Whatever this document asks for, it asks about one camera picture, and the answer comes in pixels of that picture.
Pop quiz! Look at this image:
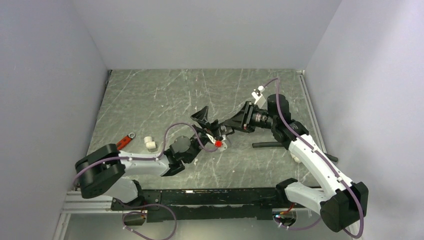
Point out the black foam tube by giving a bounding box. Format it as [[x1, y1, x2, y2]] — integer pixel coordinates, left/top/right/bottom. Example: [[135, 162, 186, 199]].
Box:
[[251, 142, 339, 163]]

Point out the adjustable wrench red handle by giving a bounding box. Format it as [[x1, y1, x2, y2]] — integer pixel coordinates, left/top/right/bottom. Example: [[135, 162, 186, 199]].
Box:
[[116, 132, 136, 151]]

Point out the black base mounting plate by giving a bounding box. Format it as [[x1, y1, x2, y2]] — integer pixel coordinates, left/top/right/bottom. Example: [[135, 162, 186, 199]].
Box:
[[111, 187, 294, 223]]

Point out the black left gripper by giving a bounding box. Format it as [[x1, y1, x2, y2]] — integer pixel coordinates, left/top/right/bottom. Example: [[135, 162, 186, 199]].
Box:
[[186, 106, 220, 164]]

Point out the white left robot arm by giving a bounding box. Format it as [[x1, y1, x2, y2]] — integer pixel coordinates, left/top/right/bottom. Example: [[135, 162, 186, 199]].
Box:
[[74, 106, 234, 210]]

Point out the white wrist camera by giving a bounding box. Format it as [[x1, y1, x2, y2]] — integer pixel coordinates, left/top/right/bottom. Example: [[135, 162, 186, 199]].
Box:
[[251, 85, 266, 108], [206, 133, 230, 152]]

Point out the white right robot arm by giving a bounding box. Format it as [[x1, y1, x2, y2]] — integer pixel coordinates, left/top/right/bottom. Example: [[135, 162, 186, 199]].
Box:
[[219, 94, 369, 238]]

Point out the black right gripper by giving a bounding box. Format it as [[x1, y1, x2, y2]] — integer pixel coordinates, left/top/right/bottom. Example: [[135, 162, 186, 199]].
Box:
[[224, 100, 277, 133]]

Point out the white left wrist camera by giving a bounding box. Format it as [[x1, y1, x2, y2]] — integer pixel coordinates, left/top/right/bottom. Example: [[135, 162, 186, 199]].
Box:
[[206, 133, 230, 152]]

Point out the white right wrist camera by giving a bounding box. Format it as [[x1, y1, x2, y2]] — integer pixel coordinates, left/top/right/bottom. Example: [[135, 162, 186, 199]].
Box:
[[251, 85, 266, 108]]

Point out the white pipe elbow left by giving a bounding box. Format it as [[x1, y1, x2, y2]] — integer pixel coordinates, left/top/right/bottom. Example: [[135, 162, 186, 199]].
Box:
[[143, 136, 158, 152]]

